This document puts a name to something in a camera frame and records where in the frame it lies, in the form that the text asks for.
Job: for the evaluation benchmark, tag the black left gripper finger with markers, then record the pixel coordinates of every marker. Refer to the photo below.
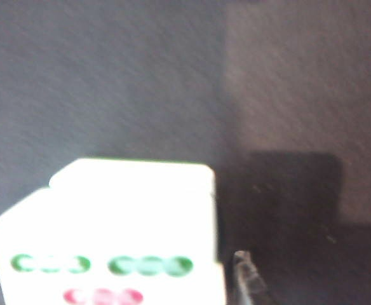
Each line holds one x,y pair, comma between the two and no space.
249,279

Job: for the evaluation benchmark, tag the black fabric mat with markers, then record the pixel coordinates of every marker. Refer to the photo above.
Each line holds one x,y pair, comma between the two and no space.
109,79

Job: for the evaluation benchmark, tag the white green mahjong tile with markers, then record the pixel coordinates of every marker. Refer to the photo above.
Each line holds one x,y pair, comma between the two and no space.
134,174

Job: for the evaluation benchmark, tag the five bamboo mahjong tile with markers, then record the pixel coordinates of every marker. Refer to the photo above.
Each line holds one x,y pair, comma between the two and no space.
125,228

